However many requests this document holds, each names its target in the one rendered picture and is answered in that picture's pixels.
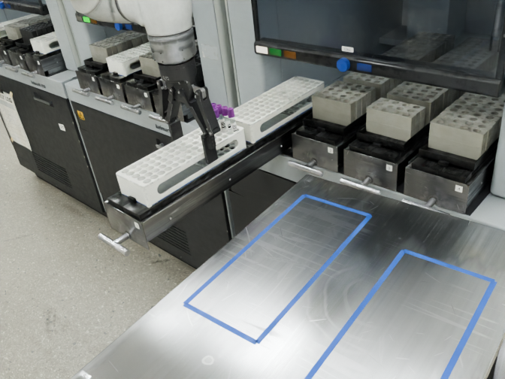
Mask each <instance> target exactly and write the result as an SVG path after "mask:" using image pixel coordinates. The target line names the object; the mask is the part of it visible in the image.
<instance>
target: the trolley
mask: <svg viewBox="0 0 505 379"><path fill-rule="evenodd" d="M496 357H497V362H496V366H495V369H494V375H493V378H492V379H505V231H504V230H501V229H496V228H494V227H490V226H486V225H483V224H480V223H475V222H473V221H469V220H465V219H461V218H459V217H454V216H451V215H448V214H444V213H440V212H438V211H433V210H430V209H427V208H423V207H419V206H417V205H412V204H409V203H406V202H402V201H398V200H396V199H391V198H388V197H385V196H381V195H377V194H375V193H370V192H367V191H364V190H361V189H356V188H353V187H350V186H346V185H343V184H340V183H335V182H332V181H329V180H325V179H322V178H319V177H314V176H311V175H308V174H306V175H305V176H304V177H303V178H302V179H300V180H299V181H298V182H297V183H296V184H295V185H294V186H293V187H292V188H290V189H289V190H288V191H287V192H286V193H284V194H283V195H282V196H281V197H280V198H278V199H277V200H276V201H275V202H274V203H273V204H272V205H271V206H270V207H268V208H267V209H266V210H265V211H264V212H262V213H261V214H260V215H259V216H258V217H256V218H255V219H254V220H253V221H252V222H251V223H250V224H249V225H248V226H246V227H245V228H244V229H243V230H242V231H240V232H239V233H238V234H237V235H236V236H234V237H233V238H232V239H231V240H230V241H229V242H228V243H227V244H226V245H224V246H223V247H222V248H221V249H220V250H218V251H217V252H216V253H215V254H213V255H212V256H211V257H210V258H209V259H208V260H207V261H206V262H205V263H204V264H202V265H201V266H200V267H199V268H197V269H196V270H195V271H194V272H193V273H191V274H190V276H188V277H187V278H186V279H185V280H184V281H183V282H182V283H180V284H179V285H178V286H177V287H175V288H174V289H173V290H172V291H171V292H169V294H167V295H166V297H164V298H163V299H162V300H161V301H160V302H158V303H157V304H156V305H155V306H153V307H152V308H151V309H150V310H149V311H148V312H146V313H145V315H143V316H142V317H141V318H140V319H139V320H137V321H136V322H135V323H134V324H133V325H131V326H130V327H129V328H128V329H127V330H125V331H124V333H122V334H121V335H120V336H119V337H118V338H117V339H115V340H114V341H113V342H112V343H111V344H109V345H108V346H107V347H106V348H105V349H103V351H102V352H100V353H99V354H98V355H97V356H96V357H95V358H93V359H92V360H91V361H90V362H89V363H87V364H86V365H85V366H84V367H83V368H82V369H81V370H79V372H77V373H76V374H75V375H74V376H73V377H71V378H70V379H487V377H488V375H489V373H490V371H491V368H492V366H493V364H494V361H495V359H496Z"/></svg>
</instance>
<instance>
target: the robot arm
mask: <svg viewBox="0 0 505 379"><path fill-rule="evenodd" d="M70 1H71V4H72V6H73V8H74V9H75V10H76V11H77V12H79V13H82V14H84V15H86V16H87V17H89V18H91V19H93V20H97V21H101V22H108V23H137V24H139V25H141V26H144V27H145V29H146V31H147V37H148V40H149V43H150V49H151V52H152V55H153V60H154V61H156V62H157V63H158V66H159V72H160V76H161V79H160V80H157V81H156V83H157V87H158V89H159V115H160V118H161V120H165V122H166V123H167V124H168V127H169V131H170V134H171V140H172V142H173V141H176V140H177V139H179V138H181V137H183V130H182V126H181V122H180V120H178V119H179V118H178V116H177V115H178V111H179V108H180V102H182V103H184V104H185V106H186V107H187V108H189V109H190V111H191V112H192V115H193V116H194V118H195V120H196V122H197V124H198V125H199V127H200V129H201V131H202V132H203V134H202V135H201V142H202V146H203V150H204V156H205V160H206V163H207V164H208V165H209V164H210V163H212V162H214V161H215V160H217V159H218V156H217V152H216V141H215V136H214V135H215V134H216V133H217V132H219V131H220V130H221V129H220V127H219V123H218V120H217V118H216V115H215V113H214V110H213V106H212V104H211V102H210V99H209V94H208V88H207V87H206V86H204V87H202V88H201V87H198V86H197V84H196V82H195V76H196V74H197V68H196V64H195V57H194V55H195V54H196V52H197V50H196V45H195V37H194V33H193V32H194V30H193V28H192V0H70ZM194 98H195V101H194V102H192V103H190V102H191V101H192V100H193V99H194ZM165 111H166V112H165ZM175 120H176V121H175Z"/></svg>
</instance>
